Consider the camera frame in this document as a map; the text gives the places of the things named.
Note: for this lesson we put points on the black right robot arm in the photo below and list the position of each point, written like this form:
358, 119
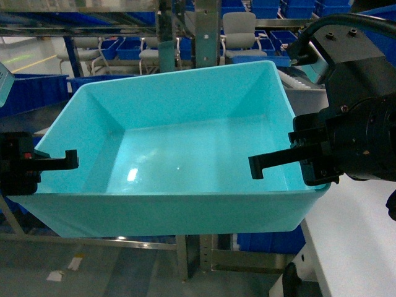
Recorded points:
357, 70

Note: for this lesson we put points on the light cyan plastic bin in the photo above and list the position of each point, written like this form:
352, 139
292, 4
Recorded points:
173, 148

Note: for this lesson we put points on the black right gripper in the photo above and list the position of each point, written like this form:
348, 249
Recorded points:
359, 143

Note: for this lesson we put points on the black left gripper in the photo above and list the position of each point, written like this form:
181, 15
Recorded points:
18, 177

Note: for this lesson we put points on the grey office chair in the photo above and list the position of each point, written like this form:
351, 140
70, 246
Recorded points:
238, 38

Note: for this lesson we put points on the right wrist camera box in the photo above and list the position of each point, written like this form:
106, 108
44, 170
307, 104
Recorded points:
310, 60

